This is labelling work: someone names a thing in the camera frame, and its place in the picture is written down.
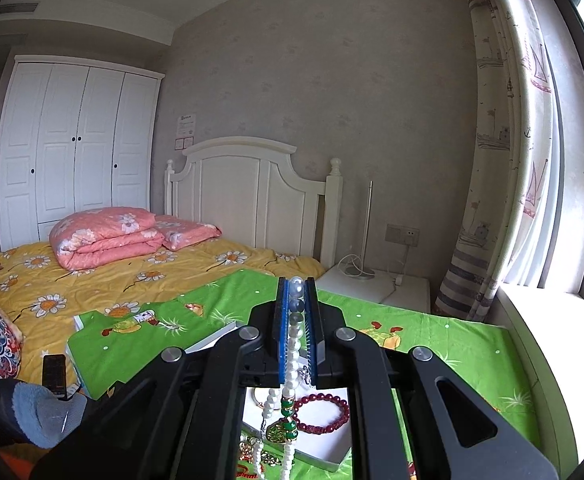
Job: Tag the green printed mat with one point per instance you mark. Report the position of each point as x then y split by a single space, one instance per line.
446 360

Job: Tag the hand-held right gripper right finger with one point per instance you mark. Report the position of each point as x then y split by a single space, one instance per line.
312 320

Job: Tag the grey blue sock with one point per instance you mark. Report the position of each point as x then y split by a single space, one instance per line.
42 415

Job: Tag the black remote control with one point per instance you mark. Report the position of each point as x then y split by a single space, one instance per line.
54 375

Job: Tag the paper wall notice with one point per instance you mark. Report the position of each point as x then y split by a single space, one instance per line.
186 132

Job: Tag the white wooden headboard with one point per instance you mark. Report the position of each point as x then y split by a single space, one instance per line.
232 195

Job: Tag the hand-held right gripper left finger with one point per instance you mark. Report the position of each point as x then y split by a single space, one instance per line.
283 320

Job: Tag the printed striped curtain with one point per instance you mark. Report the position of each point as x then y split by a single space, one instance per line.
501 160

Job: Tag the pink floral quilt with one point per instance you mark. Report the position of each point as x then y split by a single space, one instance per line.
102 237

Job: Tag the yellow floral bedsheet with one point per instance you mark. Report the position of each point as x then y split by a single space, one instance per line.
122 290

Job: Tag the silver grey cardboard box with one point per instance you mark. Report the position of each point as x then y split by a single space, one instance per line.
322 450

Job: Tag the white wardrobe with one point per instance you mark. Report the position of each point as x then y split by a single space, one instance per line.
62 160

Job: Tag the ceiling air vent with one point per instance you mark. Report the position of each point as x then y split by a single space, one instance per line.
16 8

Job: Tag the pink floral pillow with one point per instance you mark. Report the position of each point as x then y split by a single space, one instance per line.
187 232

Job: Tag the white nightstand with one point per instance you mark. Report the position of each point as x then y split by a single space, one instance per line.
401 292

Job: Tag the wall socket plate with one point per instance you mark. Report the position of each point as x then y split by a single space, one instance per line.
402 235

